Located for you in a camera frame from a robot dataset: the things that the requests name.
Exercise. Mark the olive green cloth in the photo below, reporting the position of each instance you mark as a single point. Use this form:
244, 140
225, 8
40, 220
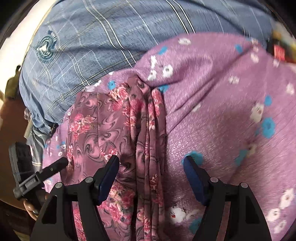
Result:
12, 85

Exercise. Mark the blue plaid quilt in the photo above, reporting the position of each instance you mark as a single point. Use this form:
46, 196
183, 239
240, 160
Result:
81, 41

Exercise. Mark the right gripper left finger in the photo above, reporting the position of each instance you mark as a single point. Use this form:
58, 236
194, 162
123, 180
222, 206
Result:
56, 218

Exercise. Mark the dark red headboard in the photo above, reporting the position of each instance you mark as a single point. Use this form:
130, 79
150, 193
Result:
13, 126

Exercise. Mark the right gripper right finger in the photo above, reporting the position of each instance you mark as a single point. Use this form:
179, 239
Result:
246, 220

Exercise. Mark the maroon floral garment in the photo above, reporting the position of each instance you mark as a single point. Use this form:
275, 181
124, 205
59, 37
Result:
128, 122

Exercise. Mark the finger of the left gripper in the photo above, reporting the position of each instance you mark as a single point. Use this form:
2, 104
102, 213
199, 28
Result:
54, 168

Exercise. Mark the purple floral bed sheet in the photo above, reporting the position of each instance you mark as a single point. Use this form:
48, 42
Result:
230, 105

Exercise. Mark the person left hand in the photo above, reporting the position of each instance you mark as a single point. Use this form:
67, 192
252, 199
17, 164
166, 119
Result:
30, 209

